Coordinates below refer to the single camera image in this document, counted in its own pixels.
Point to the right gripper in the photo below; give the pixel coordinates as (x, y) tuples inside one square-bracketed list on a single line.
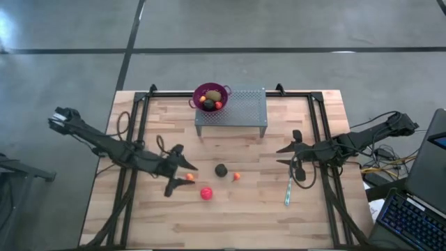
[(311, 153)]

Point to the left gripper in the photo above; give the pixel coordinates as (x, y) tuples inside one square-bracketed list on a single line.
[(167, 167)]

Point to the orange round fruit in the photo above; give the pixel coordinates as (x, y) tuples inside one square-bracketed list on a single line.
[(189, 176)]

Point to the black round plum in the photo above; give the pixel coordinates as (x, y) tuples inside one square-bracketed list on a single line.
[(221, 170)]

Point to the small orange-red pear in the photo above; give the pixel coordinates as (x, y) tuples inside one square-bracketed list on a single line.
[(236, 176)]

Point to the dark round fruit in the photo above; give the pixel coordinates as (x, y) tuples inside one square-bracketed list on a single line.
[(209, 104)]

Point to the yellow-orange pear with stem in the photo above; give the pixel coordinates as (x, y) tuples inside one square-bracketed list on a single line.
[(218, 105)]

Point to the small yellow-orange fruit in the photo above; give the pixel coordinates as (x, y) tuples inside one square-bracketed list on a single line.
[(202, 99)]

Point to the purple plastic colander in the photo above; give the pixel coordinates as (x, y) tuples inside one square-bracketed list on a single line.
[(196, 93)]

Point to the brown-green kiwi fruit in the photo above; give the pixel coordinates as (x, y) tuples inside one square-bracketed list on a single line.
[(213, 95)]

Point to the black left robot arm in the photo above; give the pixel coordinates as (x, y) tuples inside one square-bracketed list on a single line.
[(111, 150)]

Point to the grey perforated metal shelf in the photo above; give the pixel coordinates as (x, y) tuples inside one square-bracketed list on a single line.
[(247, 111)]

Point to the black power brick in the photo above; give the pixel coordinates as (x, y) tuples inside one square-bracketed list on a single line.
[(384, 153)]

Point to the white paper sheet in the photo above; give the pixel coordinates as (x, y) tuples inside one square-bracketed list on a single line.
[(375, 211)]

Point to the grey laptop with lit keyboard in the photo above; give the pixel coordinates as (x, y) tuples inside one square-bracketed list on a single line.
[(425, 174)]

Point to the blue-screen monitor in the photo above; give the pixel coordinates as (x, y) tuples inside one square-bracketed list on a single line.
[(439, 141)]

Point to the dark grey stand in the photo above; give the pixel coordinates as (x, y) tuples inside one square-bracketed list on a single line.
[(21, 174)]

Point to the black aluminium table frame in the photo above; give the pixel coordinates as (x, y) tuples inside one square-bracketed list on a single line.
[(167, 94)]

